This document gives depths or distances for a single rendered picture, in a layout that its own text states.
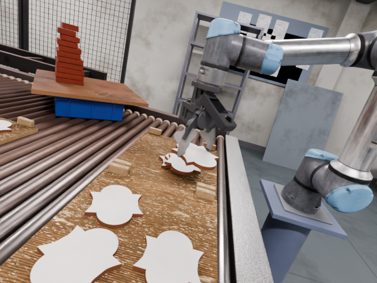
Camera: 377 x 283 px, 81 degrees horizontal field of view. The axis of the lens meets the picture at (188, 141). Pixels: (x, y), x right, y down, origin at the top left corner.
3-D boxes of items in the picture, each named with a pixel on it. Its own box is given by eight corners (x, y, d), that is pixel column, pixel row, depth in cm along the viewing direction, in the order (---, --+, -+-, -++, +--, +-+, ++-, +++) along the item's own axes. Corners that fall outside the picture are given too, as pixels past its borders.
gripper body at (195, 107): (196, 120, 69) (206, 81, 65) (215, 131, 63) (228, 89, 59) (177, 120, 64) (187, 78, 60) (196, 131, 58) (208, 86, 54)
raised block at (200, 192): (213, 199, 66) (216, 191, 65) (213, 202, 65) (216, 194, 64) (194, 193, 66) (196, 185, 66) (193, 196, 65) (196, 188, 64)
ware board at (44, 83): (123, 86, 154) (124, 83, 153) (148, 107, 115) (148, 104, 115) (36, 72, 127) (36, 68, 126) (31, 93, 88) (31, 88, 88)
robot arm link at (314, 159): (315, 176, 93) (331, 148, 88) (335, 196, 81) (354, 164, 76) (289, 170, 92) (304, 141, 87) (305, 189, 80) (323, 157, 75)
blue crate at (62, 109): (110, 104, 139) (112, 88, 136) (123, 122, 115) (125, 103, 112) (53, 98, 122) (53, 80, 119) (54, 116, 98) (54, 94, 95)
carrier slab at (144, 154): (215, 153, 106) (216, 150, 106) (215, 202, 68) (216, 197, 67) (146, 133, 107) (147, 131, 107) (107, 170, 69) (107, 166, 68)
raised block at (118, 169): (128, 174, 67) (130, 167, 66) (126, 177, 65) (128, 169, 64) (110, 169, 67) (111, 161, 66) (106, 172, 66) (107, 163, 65)
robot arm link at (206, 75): (233, 73, 57) (212, 68, 52) (228, 90, 59) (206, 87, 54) (214, 67, 62) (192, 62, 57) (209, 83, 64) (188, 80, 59)
